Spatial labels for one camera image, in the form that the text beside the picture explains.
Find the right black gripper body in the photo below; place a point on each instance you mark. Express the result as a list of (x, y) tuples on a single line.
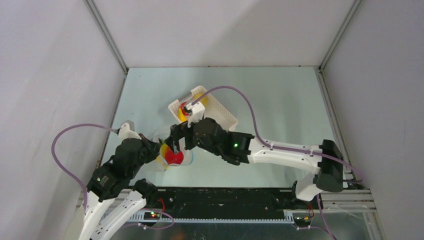
[(180, 135)]

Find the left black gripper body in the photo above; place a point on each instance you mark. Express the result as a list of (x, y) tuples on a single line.
[(149, 153)]

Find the yellow toy banana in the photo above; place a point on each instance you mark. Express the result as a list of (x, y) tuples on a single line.
[(181, 115)]

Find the large red toy apple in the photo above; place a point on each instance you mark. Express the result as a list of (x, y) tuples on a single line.
[(176, 158)]

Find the clear zip top bag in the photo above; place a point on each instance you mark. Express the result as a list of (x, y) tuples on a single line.
[(188, 154)]

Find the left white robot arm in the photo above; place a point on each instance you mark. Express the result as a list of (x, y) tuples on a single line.
[(108, 181)]

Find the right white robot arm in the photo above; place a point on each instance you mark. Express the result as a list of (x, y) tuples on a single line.
[(323, 163)]

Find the small red toy apple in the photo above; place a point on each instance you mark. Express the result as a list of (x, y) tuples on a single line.
[(183, 109)]

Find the yellow toy lemon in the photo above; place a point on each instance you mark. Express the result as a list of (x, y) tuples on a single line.
[(204, 100)]

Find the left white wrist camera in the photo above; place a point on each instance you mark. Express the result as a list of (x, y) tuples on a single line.
[(127, 131)]

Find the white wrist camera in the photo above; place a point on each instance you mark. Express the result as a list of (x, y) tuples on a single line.
[(127, 131), (196, 112)]

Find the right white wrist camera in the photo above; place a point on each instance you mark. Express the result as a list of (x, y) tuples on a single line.
[(196, 112)]

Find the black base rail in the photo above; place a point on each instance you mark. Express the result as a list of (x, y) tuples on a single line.
[(228, 203)]

